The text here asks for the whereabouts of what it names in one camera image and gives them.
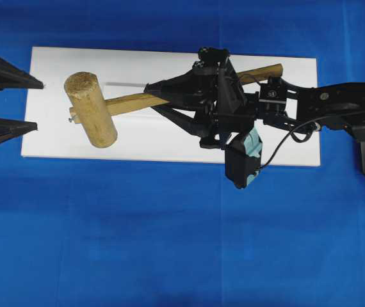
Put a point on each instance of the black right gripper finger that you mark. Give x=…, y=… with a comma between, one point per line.
x=181, y=89
x=188, y=124

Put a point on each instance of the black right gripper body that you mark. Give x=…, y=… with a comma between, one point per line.
x=233, y=111

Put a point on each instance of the wooden mallet hammer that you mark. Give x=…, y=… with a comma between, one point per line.
x=94, y=112

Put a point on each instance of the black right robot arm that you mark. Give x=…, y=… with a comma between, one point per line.
x=304, y=111

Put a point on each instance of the white foam board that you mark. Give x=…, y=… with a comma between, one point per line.
x=142, y=135

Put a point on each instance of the blue table cloth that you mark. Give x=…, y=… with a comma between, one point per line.
x=119, y=233

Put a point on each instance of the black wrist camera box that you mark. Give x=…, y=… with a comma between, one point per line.
x=243, y=158

